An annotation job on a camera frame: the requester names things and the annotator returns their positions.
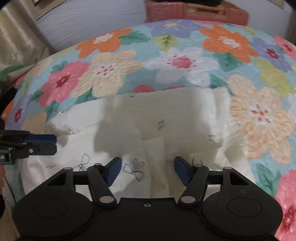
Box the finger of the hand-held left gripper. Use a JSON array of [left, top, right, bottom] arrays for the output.
[[27, 143, 57, 156], [25, 134, 57, 144]]

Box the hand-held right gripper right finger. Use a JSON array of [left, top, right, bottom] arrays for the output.
[[174, 156, 250, 206]]

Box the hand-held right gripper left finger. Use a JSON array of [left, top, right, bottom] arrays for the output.
[[47, 157, 118, 208]]

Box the white dress with bow print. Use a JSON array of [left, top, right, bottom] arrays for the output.
[[20, 87, 252, 202]]

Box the floral bed sheet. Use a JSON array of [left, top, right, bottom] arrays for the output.
[[0, 19, 296, 241]]

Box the beige curtain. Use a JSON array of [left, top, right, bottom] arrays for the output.
[[0, 8, 57, 71]]

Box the pink suitcase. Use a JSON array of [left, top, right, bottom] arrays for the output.
[[144, 0, 250, 26]]

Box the black folded cloth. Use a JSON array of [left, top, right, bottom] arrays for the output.
[[185, 0, 223, 6]]

